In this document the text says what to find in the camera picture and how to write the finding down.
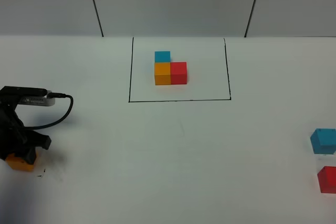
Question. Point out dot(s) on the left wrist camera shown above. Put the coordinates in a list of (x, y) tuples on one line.
[(27, 96)]

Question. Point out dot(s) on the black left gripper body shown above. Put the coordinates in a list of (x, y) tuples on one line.
[(12, 136)]

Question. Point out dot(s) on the red template block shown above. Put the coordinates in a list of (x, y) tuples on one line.
[(178, 73)]

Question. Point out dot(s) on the blue template block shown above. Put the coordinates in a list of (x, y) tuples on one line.
[(162, 56)]

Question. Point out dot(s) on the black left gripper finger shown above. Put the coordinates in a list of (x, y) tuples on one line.
[(35, 139)]

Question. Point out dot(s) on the orange template block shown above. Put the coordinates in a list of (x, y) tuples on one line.
[(162, 73)]

